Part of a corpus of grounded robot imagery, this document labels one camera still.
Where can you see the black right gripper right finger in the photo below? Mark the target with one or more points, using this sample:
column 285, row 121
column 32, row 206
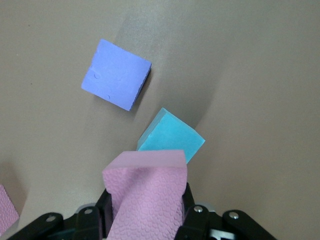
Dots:
column 196, row 222

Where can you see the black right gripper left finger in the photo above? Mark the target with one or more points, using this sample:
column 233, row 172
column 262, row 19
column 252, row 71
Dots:
column 88, row 222

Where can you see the pink foam cube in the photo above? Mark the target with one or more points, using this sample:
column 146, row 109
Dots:
column 7, row 210
column 150, row 190

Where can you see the blue foam cube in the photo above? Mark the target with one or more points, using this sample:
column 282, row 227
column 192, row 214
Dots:
column 175, row 137

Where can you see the brown paper table cover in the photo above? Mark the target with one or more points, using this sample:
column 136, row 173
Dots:
column 250, row 100

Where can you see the purple foam cube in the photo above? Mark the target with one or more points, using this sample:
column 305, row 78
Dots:
column 115, row 72

